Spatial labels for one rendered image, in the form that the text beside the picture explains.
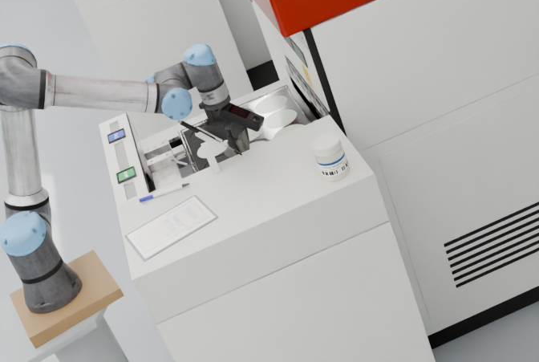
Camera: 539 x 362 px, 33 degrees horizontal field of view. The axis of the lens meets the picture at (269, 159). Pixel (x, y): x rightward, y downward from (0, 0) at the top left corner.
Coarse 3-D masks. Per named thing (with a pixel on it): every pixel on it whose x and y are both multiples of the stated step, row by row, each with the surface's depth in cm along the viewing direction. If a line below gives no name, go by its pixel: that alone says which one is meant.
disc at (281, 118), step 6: (276, 114) 272; (282, 114) 271; (288, 114) 270; (294, 114) 268; (270, 120) 270; (276, 120) 269; (282, 120) 268; (288, 120) 266; (270, 126) 267; (276, 126) 266; (282, 126) 265
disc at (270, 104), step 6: (276, 96) 281; (282, 96) 280; (264, 102) 281; (270, 102) 279; (276, 102) 278; (282, 102) 277; (258, 108) 279; (264, 108) 277; (270, 108) 276; (276, 108) 275
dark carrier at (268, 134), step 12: (288, 96) 279; (252, 108) 280; (288, 108) 272; (264, 120) 271; (300, 120) 264; (192, 132) 280; (264, 132) 265; (276, 132) 263; (192, 144) 273; (192, 156) 268; (216, 156) 263; (204, 168) 260
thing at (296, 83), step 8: (288, 72) 287; (296, 80) 276; (296, 88) 288; (304, 88) 270; (304, 96) 281; (312, 96) 265; (304, 104) 282; (312, 104) 264; (312, 112) 272; (320, 112) 255
